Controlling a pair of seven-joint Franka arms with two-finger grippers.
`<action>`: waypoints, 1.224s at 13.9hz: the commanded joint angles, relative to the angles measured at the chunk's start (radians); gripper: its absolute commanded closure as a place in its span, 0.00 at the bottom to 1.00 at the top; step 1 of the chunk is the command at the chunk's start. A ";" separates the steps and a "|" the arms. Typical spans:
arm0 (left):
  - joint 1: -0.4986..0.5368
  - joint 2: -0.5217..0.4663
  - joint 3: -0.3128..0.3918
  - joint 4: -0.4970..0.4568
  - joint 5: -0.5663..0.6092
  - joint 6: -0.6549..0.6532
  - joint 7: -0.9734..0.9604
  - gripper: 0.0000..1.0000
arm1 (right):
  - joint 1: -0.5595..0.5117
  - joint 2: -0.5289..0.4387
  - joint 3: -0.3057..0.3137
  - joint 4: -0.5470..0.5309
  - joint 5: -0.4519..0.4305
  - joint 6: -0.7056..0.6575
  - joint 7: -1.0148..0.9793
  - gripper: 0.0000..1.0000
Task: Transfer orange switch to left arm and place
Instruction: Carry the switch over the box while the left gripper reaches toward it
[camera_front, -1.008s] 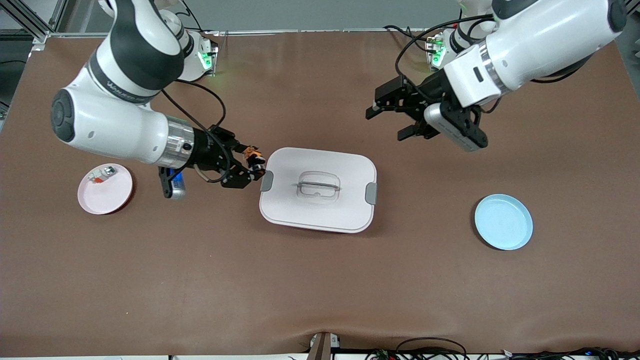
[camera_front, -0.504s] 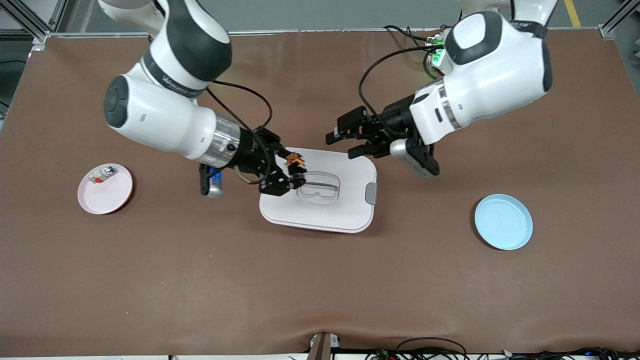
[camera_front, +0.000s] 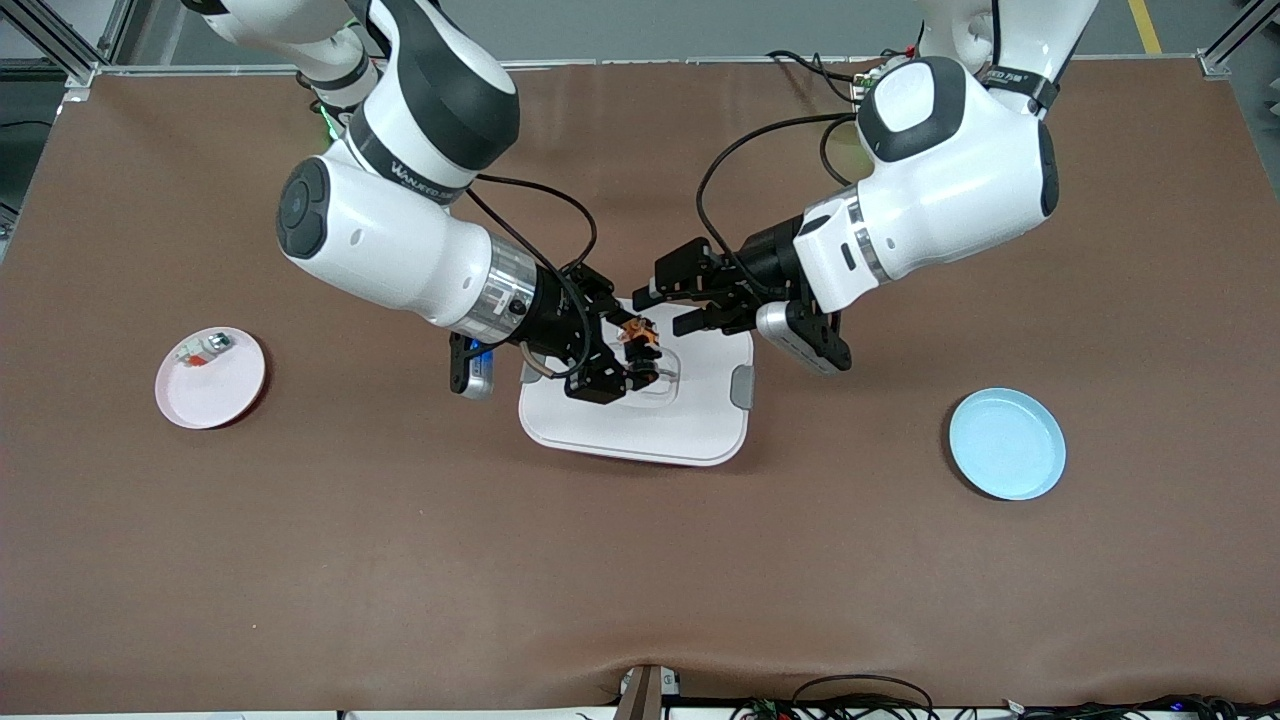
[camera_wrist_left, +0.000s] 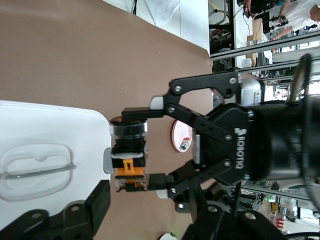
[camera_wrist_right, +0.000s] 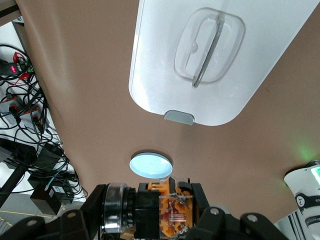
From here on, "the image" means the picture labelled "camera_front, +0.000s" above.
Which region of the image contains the orange black push-button switch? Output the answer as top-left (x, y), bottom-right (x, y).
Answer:
top-left (618, 317), bottom-right (663, 391)

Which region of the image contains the white lidded storage box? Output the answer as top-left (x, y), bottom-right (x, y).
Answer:
top-left (518, 295), bottom-right (754, 468)

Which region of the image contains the brown table cover mat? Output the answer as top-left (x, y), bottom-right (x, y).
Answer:
top-left (0, 60), bottom-right (1280, 713)

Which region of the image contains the light blue round plate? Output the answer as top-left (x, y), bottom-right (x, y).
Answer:
top-left (948, 388), bottom-right (1067, 501)

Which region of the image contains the pink round plate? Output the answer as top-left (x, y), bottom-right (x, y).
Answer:
top-left (155, 327), bottom-right (267, 430)

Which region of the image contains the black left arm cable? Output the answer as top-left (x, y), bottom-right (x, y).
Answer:
top-left (697, 112), bottom-right (871, 291)

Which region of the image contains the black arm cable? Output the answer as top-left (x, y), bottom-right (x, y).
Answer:
top-left (465, 175), bottom-right (601, 381)
top-left (697, 112), bottom-right (871, 291)

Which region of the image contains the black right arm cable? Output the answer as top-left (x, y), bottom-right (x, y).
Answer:
top-left (465, 175), bottom-right (601, 381)

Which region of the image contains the black left base cable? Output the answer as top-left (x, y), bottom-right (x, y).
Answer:
top-left (768, 50), bottom-right (881, 106)

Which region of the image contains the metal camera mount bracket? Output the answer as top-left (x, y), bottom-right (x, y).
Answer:
top-left (612, 663), bottom-right (683, 720)

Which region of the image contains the black looped cable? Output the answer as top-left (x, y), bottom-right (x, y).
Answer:
top-left (790, 675), bottom-right (936, 720)

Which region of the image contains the aluminium frame profile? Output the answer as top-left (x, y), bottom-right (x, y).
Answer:
top-left (1200, 0), bottom-right (1280, 76)
top-left (0, 0), bottom-right (136, 91)

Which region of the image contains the black cable bundle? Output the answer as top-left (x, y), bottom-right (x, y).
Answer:
top-left (940, 695), bottom-right (1280, 720)

